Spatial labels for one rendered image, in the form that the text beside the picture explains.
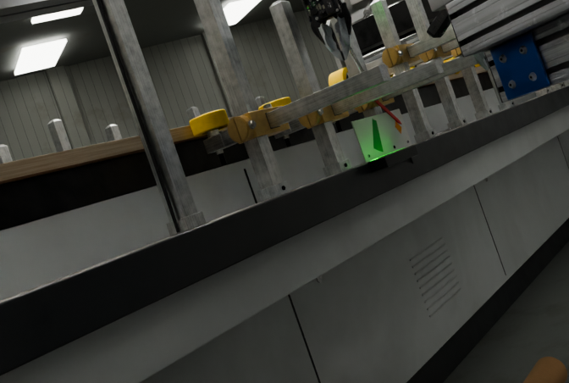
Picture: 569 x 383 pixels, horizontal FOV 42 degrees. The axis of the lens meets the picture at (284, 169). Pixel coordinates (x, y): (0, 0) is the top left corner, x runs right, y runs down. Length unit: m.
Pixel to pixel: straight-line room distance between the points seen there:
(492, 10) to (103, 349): 0.75
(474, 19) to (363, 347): 1.01
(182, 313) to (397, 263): 1.09
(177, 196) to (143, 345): 0.25
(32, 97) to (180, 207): 11.07
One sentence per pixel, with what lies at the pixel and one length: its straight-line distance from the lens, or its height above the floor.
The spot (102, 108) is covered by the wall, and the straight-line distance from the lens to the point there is 12.37.
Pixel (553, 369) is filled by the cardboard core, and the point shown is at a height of 0.07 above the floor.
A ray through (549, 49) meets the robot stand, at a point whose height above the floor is 0.78.
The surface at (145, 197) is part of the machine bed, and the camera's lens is 1.46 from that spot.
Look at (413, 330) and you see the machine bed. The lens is 2.17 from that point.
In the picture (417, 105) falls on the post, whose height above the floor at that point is 0.80.
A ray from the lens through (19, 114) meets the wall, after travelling 12.16.
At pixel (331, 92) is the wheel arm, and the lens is 1.36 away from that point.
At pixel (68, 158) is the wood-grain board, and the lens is 1.33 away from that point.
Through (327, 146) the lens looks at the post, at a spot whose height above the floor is 0.76.
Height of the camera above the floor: 0.72
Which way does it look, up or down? 1 degrees up
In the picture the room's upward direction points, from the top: 19 degrees counter-clockwise
